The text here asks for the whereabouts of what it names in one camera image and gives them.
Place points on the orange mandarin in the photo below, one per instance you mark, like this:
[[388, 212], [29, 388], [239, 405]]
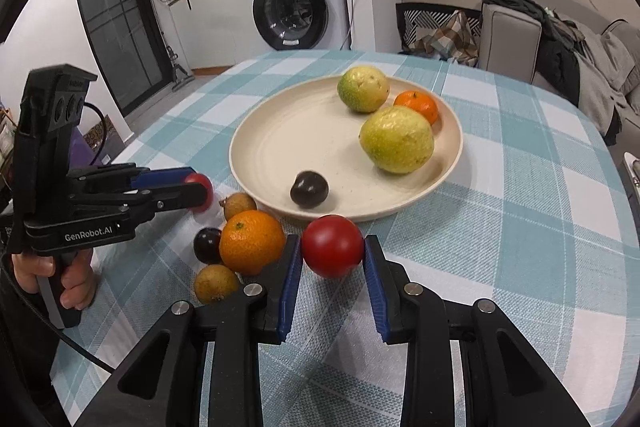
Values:
[[252, 242], [416, 107]]

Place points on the brown longan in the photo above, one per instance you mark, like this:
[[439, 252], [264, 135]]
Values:
[[216, 283]]

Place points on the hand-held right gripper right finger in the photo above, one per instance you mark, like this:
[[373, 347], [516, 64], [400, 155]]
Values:
[[376, 292]]

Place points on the cream round plate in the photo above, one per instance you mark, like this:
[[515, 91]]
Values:
[[300, 142]]

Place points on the plaid cloth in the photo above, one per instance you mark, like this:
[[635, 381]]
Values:
[[450, 37]]

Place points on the dark clothes heap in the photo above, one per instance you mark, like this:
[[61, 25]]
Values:
[[555, 57]]

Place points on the purple bag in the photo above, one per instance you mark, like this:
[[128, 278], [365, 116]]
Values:
[[115, 142]]

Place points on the stick vacuum cleaner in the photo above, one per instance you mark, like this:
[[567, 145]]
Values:
[[172, 57]]

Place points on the grey sofa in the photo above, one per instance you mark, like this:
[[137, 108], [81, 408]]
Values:
[[505, 42]]

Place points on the grey pillow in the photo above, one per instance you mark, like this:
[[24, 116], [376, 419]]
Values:
[[625, 57]]

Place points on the dark purple plum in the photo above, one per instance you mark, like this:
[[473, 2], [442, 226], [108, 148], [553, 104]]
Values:
[[309, 189], [206, 244]]

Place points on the left brown kiwi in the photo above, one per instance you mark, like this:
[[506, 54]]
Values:
[[239, 206]]

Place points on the yellow green round fruit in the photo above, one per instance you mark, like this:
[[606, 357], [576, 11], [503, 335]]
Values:
[[397, 138], [363, 89]]

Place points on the small red tomato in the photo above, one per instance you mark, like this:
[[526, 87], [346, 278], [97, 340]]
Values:
[[198, 179]]

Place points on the black patterned chair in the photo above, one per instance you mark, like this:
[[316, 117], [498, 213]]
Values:
[[405, 27]]

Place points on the large red tomato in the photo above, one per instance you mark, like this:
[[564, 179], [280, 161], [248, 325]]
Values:
[[332, 249]]

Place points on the dark glass door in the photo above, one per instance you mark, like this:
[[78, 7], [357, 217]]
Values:
[[115, 17]]

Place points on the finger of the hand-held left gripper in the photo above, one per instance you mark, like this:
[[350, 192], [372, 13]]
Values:
[[170, 199], [165, 174]]

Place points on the white kitchen counter cabinet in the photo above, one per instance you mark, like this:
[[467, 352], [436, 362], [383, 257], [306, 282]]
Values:
[[220, 22]]

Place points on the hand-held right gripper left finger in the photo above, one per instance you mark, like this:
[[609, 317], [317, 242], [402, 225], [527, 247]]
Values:
[[289, 292]]

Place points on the person's left hand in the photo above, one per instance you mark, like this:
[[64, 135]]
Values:
[[77, 282]]

